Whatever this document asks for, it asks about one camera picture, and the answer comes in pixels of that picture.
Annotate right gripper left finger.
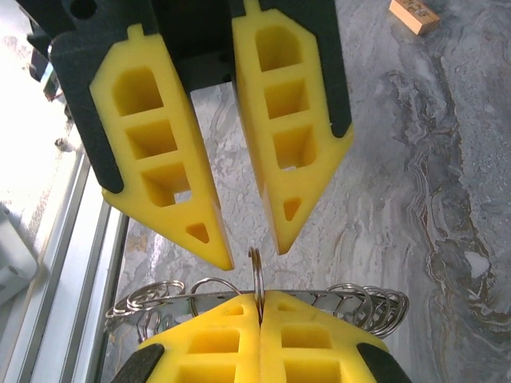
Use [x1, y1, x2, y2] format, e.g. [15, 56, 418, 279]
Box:
[109, 294, 263, 383]

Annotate silver split ring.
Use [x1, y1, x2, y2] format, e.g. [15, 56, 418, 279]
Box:
[247, 246, 267, 322]

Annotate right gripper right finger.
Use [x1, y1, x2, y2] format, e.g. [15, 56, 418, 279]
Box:
[259, 290, 412, 383]

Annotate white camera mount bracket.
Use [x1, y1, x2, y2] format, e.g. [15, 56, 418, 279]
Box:
[0, 203, 41, 306]

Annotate small wooden block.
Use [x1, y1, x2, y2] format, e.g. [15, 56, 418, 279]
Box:
[389, 0, 442, 37]

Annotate metal key holder with rings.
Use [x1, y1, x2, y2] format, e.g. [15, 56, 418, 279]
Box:
[104, 277, 411, 344]

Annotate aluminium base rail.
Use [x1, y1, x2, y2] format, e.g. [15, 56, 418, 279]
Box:
[11, 151, 131, 383]

